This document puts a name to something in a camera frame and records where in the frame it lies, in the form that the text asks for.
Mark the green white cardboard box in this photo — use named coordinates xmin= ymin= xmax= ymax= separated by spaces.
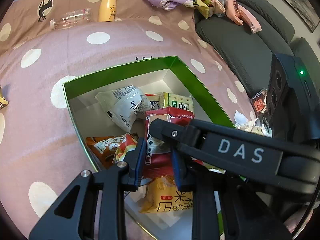
xmin=63 ymin=56 xmax=234 ymax=239

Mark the dark grey sofa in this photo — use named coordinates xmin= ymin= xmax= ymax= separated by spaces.
xmin=194 ymin=0 xmax=319 ymax=98

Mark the orange panda snack packet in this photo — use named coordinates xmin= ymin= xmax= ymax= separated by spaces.
xmin=86 ymin=133 xmax=139 ymax=168

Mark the pink polka dot bedsheet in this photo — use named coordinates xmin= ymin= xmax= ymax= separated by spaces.
xmin=1 ymin=0 xmax=253 ymax=236

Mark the yellow rice snack packet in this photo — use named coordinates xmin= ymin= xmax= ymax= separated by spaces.
xmin=140 ymin=176 xmax=193 ymax=213

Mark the yellow bottle red cap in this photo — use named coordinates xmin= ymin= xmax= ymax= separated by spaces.
xmin=98 ymin=0 xmax=117 ymax=22

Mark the small red snack packet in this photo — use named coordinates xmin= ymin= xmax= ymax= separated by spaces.
xmin=250 ymin=89 xmax=267 ymax=116

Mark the green cracker packet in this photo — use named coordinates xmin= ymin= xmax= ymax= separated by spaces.
xmin=159 ymin=92 xmax=194 ymax=113

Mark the white wrapped snacks pile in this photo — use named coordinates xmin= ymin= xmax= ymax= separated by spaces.
xmin=234 ymin=111 xmax=273 ymax=138

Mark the white red snack packet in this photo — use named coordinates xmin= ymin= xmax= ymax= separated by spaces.
xmin=145 ymin=94 xmax=160 ymax=110

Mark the pink cloth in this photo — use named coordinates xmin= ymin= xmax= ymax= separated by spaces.
xmin=187 ymin=0 xmax=263 ymax=34

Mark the clear plastic bottle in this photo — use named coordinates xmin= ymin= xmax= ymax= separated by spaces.
xmin=49 ymin=8 xmax=92 ymax=30

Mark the gold snack packet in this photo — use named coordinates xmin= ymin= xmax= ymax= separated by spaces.
xmin=0 ymin=86 xmax=9 ymax=109

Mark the white barcode snack packet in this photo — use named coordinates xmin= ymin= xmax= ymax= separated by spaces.
xmin=95 ymin=85 xmax=152 ymax=133

